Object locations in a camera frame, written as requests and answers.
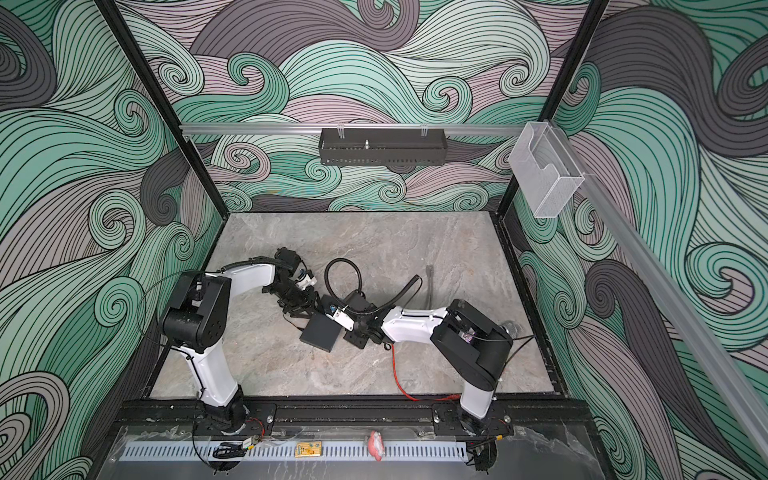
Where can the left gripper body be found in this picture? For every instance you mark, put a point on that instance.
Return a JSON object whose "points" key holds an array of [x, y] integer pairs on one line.
{"points": [[298, 301]]}

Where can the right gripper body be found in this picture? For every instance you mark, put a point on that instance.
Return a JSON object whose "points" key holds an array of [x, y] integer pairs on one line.
{"points": [[356, 335]]}

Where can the black network switch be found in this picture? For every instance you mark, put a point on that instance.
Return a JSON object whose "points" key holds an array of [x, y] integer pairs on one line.
{"points": [[321, 332]]}

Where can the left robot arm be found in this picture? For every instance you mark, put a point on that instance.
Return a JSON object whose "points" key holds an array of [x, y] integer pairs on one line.
{"points": [[196, 317]]}

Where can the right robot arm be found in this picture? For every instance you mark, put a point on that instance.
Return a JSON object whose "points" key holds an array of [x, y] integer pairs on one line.
{"points": [[474, 345]]}

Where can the yellow label tag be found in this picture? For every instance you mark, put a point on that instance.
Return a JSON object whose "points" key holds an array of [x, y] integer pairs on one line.
{"points": [[308, 449]]}

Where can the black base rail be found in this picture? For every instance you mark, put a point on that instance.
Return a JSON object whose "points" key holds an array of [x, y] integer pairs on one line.
{"points": [[278, 416]]}

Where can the pink toy on duct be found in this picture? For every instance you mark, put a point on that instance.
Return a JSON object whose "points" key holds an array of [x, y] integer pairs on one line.
{"points": [[375, 446]]}

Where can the white slotted cable duct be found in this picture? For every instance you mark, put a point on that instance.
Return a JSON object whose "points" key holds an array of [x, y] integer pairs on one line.
{"points": [[331, 451]]}

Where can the black wall-mounted tray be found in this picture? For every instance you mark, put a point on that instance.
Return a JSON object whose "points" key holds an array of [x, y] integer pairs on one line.
{"points": [[400, 147]]}

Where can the clear plastic wall bin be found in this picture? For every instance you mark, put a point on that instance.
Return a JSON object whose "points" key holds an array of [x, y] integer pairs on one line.
{"points": [[545, 165]]}

